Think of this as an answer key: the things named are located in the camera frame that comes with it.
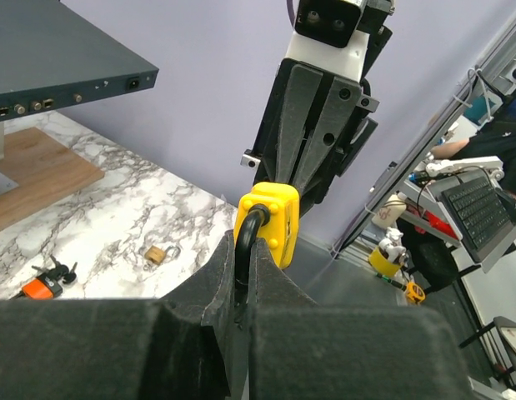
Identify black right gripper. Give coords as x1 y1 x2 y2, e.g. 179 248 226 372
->
240 22 394 218

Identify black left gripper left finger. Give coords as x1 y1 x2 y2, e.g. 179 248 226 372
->
0 232 234 399

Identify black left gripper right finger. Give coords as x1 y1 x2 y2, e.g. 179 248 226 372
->
248 238 473 399

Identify yellow padlock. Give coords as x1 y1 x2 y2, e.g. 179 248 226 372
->
233 182 300 286

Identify orange padlock black keys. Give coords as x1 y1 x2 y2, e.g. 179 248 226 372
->
32 254 78 285

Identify small brass padlock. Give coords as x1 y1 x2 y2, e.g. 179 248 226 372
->
144 246 181 266

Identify yellow cup with figurine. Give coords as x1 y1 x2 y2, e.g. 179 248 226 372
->
368 227 408 277

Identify red object on shelf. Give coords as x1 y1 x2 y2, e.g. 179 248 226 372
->
424 211 457 239

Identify person in black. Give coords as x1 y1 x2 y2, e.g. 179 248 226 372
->
431 122 516 199

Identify black keyboard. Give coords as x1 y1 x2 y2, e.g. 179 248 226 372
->
430 168 516 273

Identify wooden board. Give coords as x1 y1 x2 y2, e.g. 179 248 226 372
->
0 127 104 232

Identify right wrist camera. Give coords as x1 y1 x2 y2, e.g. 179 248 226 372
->
285 0 396 83

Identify dark teal network switch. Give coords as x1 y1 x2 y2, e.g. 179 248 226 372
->
0 1 158 123

